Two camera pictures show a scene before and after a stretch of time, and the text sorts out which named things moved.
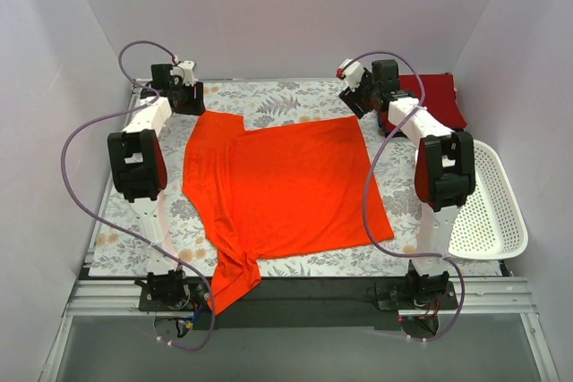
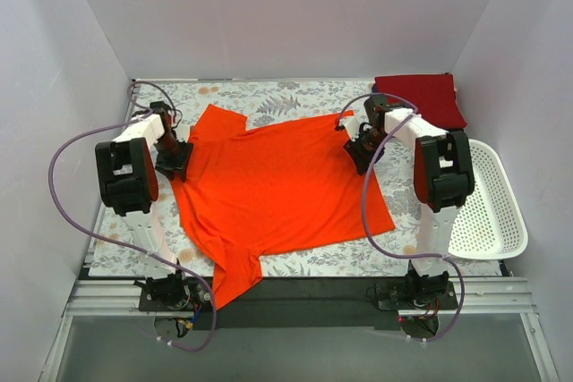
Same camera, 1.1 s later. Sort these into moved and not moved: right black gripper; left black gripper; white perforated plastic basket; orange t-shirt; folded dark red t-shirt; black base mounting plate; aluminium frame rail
Moved: left black gripper; right black gripper; orange t-shirt
Not moved: white perforated plastic basket; aluminium frame rail; folded dark red t-shirt; black base mounting plate
